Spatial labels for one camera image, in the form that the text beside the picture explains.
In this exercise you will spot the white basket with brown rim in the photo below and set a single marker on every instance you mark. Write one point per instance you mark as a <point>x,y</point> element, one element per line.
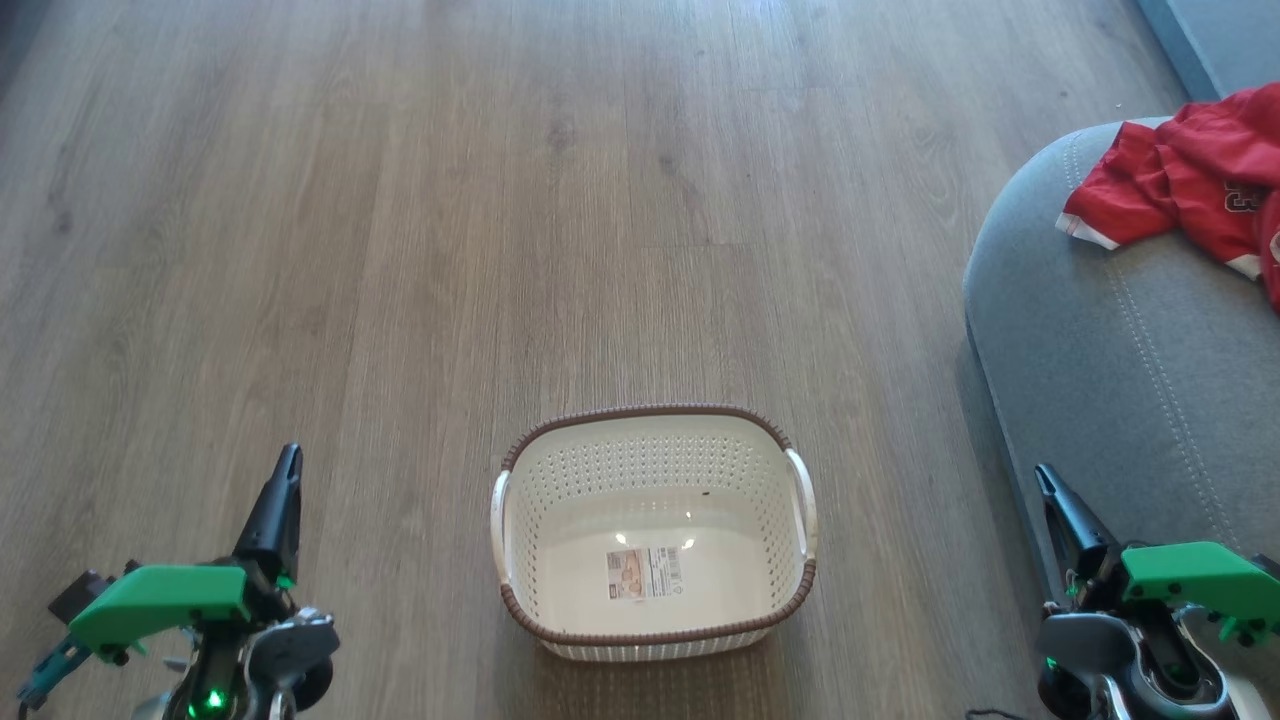
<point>560,600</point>

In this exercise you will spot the dark left wrist camera box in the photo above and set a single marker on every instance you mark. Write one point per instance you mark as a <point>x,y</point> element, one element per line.
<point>80,595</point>

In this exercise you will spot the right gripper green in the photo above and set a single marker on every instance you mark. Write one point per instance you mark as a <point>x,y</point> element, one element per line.
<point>1190,575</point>

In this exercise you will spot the red jersey with white trim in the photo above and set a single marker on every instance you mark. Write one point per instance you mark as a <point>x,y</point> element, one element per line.
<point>1180,180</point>

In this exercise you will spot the printed paper label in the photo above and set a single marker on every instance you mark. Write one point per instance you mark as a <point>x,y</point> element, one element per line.
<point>645,573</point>

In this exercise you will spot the grey sofa seat with stitching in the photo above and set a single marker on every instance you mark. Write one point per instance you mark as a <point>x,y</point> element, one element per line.
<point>1120,380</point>

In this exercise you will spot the red shorts with white stripe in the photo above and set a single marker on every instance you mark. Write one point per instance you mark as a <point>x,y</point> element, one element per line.
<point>1272,255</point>

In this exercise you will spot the grey sofa section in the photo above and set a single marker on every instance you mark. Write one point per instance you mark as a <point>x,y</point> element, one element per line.
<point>1230,40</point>

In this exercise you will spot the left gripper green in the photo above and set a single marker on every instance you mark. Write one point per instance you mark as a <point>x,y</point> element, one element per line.
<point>160,600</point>

